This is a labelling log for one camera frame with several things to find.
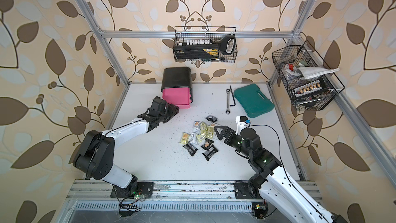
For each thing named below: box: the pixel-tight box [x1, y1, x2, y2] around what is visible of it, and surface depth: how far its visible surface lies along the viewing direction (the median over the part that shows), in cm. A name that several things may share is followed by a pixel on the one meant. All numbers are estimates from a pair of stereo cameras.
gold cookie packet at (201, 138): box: [196, 131, 207, 145], surface depth 93 cm
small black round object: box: [205, 115, 218, 123], surface depth 101 cm
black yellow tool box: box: [173, 35, 237, 61], surface depth 86 cm
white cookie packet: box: [192, 120, 203, 135], surface depth 97 cm
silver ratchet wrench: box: [225, 88, 231, 115], surface depth 114 cm
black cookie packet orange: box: [200, 137, 214, 151], surface depth 88 cm
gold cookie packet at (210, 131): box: [205, 125, 215, 139], surface depth 93 cm
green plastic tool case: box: [233, 83, 275, 119], surface depth 110 cm
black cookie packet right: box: [202, 144, 219, 162], surface depth 87 cm
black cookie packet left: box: [182, 140, 198, 157], surface depth 88 cm
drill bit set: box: [293, 79, 325, 99], surface depth 69 cm
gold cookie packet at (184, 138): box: [179, 131, 191, 145], surface depth 93 cm
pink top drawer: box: [161, 87, 192, 109], surface depth 98 cm
